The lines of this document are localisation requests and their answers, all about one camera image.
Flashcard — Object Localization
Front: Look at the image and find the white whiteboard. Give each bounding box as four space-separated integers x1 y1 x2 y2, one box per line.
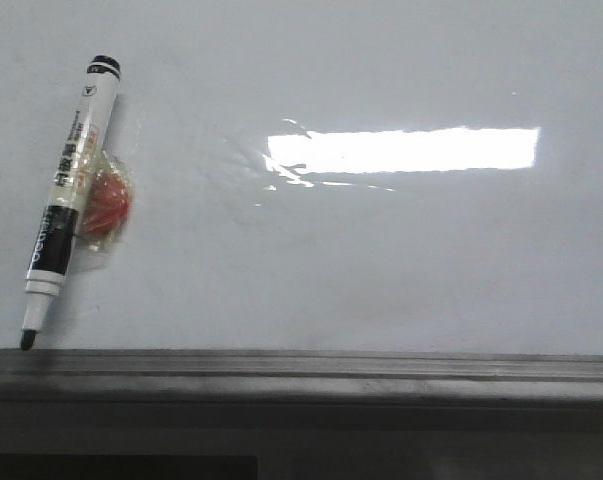
0 1 603 355

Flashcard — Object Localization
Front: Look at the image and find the grey aluminium whiteboard frame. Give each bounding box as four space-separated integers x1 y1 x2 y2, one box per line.
0 349 603 415

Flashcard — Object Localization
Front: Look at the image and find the black and white whiteboard marker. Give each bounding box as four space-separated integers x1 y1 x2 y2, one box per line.
20 55 121 351

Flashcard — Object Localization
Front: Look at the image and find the red magnet taped to marker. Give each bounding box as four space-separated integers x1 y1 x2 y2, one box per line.
76 150 134 252

